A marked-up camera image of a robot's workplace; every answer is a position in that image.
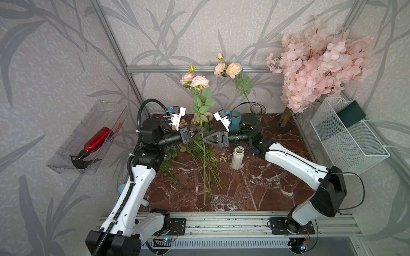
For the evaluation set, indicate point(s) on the cream peach rose stem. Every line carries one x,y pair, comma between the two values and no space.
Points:
235,72

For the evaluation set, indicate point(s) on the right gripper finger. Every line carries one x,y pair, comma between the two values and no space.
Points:
213,136
215,143

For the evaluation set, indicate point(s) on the clear plastic wall bin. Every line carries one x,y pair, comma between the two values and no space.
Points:
102,114

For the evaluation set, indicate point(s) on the clear glass vase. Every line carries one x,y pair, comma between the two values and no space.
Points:
259,110

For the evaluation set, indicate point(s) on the aluminium front rail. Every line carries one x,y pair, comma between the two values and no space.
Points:
255,224

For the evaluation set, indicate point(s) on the white ribbed vase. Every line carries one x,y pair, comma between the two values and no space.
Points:
237,157

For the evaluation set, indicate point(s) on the red carnation stem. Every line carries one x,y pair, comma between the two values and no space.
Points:
207,162

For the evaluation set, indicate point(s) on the pink cherry blossom tree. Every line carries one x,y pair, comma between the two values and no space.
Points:
317,62

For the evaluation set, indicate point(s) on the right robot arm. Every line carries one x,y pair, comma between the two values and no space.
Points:
328,183

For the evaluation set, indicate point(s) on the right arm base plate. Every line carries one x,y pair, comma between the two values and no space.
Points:
283,226

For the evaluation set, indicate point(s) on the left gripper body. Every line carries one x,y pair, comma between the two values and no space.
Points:
173,139

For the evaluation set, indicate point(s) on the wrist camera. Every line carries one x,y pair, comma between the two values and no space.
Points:
224,117
174,116

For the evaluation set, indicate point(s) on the teal ceramic vase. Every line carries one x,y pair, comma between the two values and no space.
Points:
235,119

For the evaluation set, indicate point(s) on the dark green card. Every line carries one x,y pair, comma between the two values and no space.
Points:
351,114

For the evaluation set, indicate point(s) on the teal plastic scraper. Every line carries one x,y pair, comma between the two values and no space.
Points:
121,189

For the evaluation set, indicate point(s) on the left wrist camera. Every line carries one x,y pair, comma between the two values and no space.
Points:
174,116

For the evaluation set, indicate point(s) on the white wire mesh basket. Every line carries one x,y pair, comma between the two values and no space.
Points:
355,149

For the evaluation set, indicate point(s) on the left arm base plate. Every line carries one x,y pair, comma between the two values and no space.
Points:
175,227

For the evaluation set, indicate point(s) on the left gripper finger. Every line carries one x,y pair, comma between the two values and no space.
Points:
194,136
196,129

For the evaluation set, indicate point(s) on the pink rose bunch with leaves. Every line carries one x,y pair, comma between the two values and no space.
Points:
206,122

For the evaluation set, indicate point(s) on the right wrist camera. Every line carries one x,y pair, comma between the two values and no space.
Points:
224,117

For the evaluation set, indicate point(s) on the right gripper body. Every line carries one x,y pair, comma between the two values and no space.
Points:
234,137

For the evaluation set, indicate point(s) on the pink white rose stem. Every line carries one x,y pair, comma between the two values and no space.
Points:
201,91

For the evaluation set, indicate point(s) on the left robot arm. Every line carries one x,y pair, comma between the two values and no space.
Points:
122,234

